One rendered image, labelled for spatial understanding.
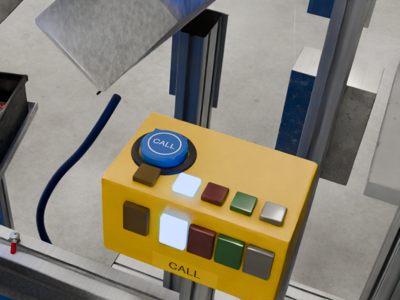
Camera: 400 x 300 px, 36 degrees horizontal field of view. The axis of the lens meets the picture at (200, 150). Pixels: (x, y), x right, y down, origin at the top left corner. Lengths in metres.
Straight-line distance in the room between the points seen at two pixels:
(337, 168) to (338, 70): 0.28
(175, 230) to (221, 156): 0.08
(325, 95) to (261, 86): 1.52
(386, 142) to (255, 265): 0.49
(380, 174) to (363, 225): 1.16
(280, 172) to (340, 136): 0.62
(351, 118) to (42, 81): 1.60
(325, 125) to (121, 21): 0.38
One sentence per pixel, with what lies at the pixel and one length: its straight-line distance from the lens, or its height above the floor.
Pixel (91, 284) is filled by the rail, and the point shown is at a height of 0.86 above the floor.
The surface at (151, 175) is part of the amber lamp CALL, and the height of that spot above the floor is 1.08.
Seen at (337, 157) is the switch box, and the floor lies 0.68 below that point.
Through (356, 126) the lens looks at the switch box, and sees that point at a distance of 1.11.
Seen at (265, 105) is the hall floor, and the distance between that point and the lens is 2.41.
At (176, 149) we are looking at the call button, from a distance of 0.50.
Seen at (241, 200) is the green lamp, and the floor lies 1.08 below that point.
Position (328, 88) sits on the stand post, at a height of 0.87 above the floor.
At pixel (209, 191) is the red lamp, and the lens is 0.48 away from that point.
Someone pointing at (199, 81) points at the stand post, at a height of 0.83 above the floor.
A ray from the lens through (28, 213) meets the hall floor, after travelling 1.95.
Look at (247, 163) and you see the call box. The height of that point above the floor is 1.07.
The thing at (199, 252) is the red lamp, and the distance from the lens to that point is 0.49.
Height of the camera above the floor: 1.41
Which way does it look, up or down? 41 degrees down
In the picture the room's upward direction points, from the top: 6 degrees clockwise
